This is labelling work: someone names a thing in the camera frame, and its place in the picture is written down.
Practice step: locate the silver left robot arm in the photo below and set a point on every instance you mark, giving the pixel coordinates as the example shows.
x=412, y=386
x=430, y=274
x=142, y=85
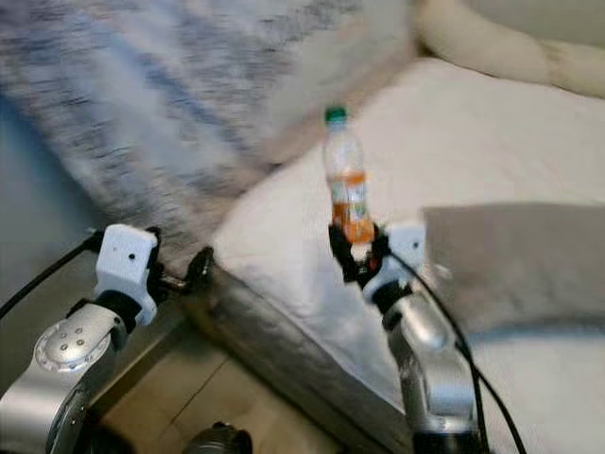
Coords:
x=71, y=355

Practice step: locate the green capped orange drink bottle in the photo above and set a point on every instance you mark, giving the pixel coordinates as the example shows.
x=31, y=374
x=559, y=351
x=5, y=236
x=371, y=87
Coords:
x=345, y=180

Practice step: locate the dark left robot leg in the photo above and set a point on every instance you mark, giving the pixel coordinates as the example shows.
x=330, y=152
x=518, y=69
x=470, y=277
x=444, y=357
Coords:
x=217, y=440

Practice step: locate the long cream bolster pillow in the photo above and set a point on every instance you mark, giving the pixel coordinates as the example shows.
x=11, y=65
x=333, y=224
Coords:
x=501, y=43

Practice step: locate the printed grey white headboard cushion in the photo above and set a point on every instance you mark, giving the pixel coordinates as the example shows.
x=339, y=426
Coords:
x=180, y=85

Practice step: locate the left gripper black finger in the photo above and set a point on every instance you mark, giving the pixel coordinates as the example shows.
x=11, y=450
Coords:
x=201, y=265

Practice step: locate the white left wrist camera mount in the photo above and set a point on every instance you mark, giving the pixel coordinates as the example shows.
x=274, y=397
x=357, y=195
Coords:
x=128, y=265

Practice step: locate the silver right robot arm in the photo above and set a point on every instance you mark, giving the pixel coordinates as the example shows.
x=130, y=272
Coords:
x=435, y=369

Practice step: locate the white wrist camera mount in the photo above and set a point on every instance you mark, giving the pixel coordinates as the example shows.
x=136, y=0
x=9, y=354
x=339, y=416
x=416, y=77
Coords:
x=128, y=265
x=402, y=251

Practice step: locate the grey patterned mattress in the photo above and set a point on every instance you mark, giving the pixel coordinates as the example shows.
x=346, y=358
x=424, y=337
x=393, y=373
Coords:
x=293, y=359

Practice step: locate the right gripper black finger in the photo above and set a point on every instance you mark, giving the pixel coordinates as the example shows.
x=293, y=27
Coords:
x=343, y=253

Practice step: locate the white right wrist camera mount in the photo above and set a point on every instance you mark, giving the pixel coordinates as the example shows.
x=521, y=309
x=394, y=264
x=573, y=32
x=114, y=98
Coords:
x=402, y=251

